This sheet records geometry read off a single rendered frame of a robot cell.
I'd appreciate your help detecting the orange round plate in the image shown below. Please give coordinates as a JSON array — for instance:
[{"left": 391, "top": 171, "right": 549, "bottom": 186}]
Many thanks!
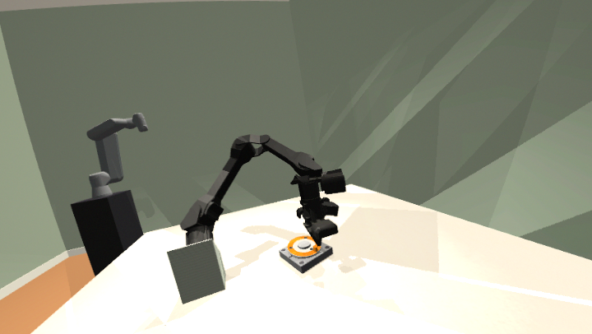
[{"left": 287, "top": 236, "right": 321, "bottom": 258}]

